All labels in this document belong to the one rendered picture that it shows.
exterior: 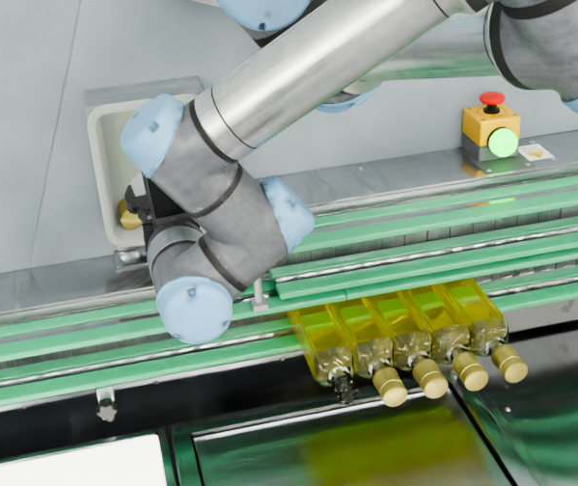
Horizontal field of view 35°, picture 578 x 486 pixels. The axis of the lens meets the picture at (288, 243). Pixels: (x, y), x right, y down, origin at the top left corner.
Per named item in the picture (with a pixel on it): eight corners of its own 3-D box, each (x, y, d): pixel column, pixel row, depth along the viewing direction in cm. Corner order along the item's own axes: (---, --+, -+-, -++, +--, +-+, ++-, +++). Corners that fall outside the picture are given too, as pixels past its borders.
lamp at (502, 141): (485, 154, 146) (493, 161, 143) (487, 128, 144) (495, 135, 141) (511, 150, 147) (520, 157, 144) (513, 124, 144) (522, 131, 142)
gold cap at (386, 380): (372, 390, 125) (382, 410, 121) (372, 368, 123) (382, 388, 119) (397, 385, 125) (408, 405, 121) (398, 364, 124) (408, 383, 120)
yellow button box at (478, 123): (459, 146, 153) (478, 162, 146) (461, 103, 149) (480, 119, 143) (499, 140, 154) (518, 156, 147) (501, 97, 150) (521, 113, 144)
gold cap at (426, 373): (412, 382, 126) (424, 401, 122) (412, 361, 124) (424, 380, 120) (436, 377, 126) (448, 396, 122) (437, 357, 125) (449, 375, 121)
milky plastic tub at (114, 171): (105, 225, 144) (108, 251, 136) (81, 90, 133) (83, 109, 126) (213, 208, 147) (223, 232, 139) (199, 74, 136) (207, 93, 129)
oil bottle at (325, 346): (285, 314, 144) (320, 395, 126) (282, 284, 142) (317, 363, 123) (319, 308, 145) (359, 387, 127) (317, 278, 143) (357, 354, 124)
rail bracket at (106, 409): (95, 391, 143) (98, 445, 132) (87, 355, 140) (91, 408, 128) (120, 386, 144) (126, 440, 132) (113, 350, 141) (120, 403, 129)
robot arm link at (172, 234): (146, 246, 102) (217, 233, 103) (142, 228, 106) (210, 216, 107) (154, 303, 105) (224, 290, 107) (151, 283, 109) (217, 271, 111)
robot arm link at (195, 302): (256, 312, 96) (196, 364, 97) (235, 264, 105) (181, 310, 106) (206, 268, 92) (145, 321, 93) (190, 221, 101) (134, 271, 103)
